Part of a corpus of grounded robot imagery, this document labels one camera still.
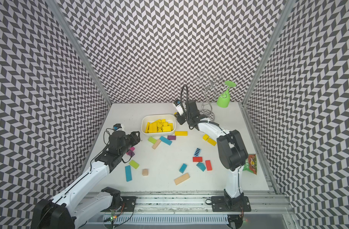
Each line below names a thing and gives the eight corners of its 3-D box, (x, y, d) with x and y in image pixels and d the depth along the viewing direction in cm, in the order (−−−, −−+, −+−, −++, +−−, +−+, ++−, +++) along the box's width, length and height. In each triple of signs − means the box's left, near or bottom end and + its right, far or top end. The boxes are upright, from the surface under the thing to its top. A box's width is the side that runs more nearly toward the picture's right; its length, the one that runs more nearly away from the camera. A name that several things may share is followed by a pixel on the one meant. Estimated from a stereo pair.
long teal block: (127, 181, 82) (126, 180, 81) (126, 167, 88) (124, 166, 86) (132, 180, 83) (131, 179, 81) (130, 165, 88) (129, 164, 87)
